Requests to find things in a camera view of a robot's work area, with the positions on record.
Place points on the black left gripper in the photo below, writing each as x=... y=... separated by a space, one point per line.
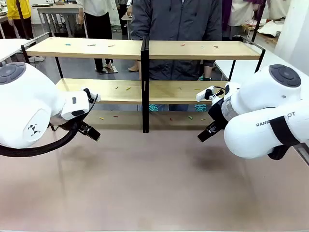
x=68 y=125

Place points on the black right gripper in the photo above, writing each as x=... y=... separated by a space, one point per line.
x=218 y=113

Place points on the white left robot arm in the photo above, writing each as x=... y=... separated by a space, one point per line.
x=24 y=108

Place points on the person's left forearm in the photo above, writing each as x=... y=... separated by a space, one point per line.
x=208 y=71

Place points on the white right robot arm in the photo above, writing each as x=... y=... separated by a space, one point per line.
x=265 y=96

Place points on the black wristwatch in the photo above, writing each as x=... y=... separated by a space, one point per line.
x=207 y=78

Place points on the white side table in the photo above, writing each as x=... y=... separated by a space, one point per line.
x=241 y=66
x=12 y=47

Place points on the beige shoe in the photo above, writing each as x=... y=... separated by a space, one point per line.
x=134 y=68

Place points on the white sneaker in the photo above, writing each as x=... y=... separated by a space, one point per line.
x=36 y=58

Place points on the person white shirt black trousers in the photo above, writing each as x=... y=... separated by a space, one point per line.
x=96 y=24

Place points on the person in grey jacket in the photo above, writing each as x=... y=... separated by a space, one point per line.
x=176 y=29

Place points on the cluttered wooden background table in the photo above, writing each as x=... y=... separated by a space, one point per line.
x=268 y=30

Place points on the person in purple and white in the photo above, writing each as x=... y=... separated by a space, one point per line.
x=237 y=14

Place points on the black stand pole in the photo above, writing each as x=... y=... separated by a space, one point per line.
x=258 y=19
x=22 y=19

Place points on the grey background table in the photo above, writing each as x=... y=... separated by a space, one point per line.
x=60 y=9

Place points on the person in yellow jacket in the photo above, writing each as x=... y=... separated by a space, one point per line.
x=14 y=9

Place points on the black white camera mount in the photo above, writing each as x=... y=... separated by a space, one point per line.
x=214 y=96

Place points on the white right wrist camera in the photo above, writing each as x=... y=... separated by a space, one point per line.
x=201 y=95

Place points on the wood shelf rack black frame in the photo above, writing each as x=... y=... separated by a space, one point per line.
x=84 y=49
x=205 y=52

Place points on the aluminium rail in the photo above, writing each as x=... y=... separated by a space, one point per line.
x=303 y=152

